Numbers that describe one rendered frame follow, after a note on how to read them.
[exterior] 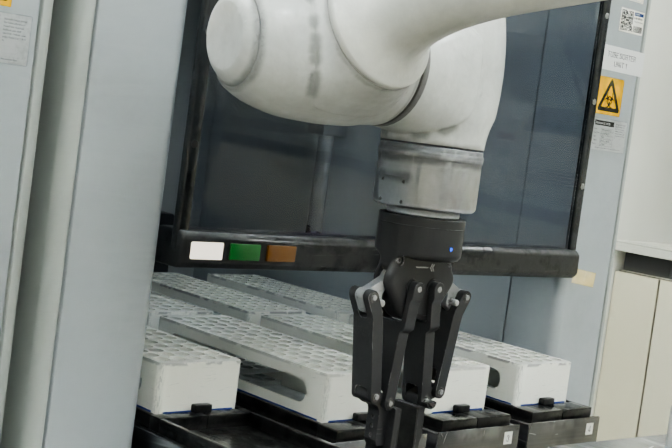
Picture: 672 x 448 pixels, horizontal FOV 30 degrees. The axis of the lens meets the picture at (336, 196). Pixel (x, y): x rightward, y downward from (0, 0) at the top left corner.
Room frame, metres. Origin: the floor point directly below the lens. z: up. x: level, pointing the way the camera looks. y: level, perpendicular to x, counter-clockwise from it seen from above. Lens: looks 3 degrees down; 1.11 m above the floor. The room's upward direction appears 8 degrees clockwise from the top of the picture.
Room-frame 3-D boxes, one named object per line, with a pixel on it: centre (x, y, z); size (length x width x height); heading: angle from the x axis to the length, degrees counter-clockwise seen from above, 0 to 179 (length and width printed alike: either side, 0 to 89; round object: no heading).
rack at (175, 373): (1.31, 0.21, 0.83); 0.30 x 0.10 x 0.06; 43
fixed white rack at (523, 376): (1.58, -0.17, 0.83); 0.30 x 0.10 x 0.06; 43
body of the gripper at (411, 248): (1.08, -0.08, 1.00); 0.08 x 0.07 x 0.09; 133
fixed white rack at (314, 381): (1.37, 0.05, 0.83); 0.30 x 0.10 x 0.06; 43
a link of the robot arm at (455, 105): (1.07, -0.07, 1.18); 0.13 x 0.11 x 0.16; 135
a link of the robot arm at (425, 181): (1.08, -0.08, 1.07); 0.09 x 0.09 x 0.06
